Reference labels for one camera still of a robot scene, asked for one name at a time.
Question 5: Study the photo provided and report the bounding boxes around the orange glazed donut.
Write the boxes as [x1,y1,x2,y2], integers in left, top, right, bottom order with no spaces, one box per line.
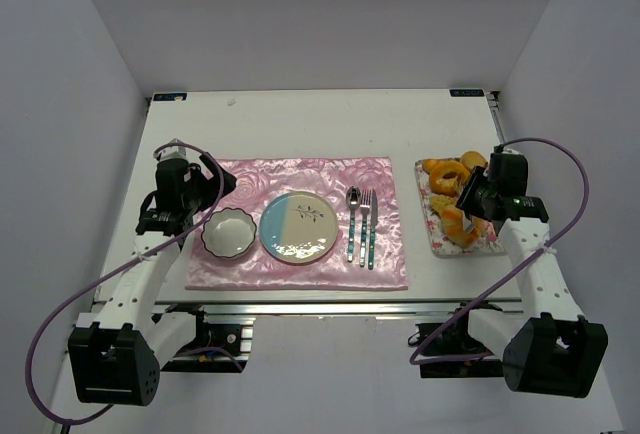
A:
[429,160,471,197]

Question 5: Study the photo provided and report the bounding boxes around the metal tongs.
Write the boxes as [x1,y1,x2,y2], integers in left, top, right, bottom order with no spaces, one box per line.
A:
[462,215,475,233]

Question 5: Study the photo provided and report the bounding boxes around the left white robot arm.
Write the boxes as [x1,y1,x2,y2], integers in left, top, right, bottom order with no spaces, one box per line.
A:
[68,145,236,406]

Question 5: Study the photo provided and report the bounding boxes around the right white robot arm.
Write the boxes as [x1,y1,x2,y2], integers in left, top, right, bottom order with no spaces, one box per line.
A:
[457,147,608,398]

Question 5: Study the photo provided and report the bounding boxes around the striped croissant bread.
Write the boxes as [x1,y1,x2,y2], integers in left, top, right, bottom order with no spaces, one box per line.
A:
[440,205,485,248]

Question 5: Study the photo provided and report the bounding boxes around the small garlic bread piece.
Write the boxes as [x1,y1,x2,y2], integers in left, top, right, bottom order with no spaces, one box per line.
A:
[429,194,457,216]

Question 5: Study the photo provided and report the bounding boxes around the oval striped bread roll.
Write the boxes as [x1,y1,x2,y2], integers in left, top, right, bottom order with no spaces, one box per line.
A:
[422,159,452,174]

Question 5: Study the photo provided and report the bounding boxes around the round yellow bun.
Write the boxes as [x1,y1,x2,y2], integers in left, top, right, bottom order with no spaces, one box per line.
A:
[459,151,488,171]

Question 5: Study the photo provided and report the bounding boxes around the floral rectangular tray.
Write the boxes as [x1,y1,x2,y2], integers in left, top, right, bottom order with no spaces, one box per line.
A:
[414,160,506,258]

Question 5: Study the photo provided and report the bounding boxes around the white scalloped bowl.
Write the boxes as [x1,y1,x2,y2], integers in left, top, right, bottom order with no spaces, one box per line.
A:
[201,208,257,259]

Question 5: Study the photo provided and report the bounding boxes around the right blue table label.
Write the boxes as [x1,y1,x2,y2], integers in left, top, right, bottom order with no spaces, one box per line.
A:
[449,88,485,97]

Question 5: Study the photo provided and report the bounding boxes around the blue and beige plate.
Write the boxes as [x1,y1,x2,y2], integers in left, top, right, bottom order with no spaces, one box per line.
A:
[259,191,339,265]

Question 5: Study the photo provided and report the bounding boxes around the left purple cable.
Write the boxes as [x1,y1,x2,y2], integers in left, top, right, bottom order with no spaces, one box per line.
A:
[24,139,226,425]

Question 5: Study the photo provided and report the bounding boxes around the purple cable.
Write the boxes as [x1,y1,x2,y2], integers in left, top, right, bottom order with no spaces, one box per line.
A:
[408,136,588,366]
[24,139,226,425]

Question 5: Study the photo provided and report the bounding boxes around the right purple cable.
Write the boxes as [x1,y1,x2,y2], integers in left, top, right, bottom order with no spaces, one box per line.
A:
[408,136,588,366]

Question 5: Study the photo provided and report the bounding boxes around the knife with patterned handle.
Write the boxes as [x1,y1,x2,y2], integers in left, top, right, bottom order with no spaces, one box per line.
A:
[367,190,378,270]

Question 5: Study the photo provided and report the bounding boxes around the fork with patterned handle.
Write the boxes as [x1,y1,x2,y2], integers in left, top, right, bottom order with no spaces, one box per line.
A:
[359,189,373,268]

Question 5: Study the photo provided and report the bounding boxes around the spoon with patterned handle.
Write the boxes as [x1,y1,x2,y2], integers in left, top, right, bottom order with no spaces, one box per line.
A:
[346,186,362,263]

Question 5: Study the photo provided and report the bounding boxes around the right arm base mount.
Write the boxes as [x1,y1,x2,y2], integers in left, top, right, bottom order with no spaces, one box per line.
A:
[407,300,523,379]

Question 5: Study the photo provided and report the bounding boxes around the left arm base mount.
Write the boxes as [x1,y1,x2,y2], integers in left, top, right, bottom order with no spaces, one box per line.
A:
[162,305,254,374]

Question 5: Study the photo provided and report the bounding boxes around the aluminium frame rail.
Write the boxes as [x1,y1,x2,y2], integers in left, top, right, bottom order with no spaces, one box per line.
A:
[94,298,531,323]

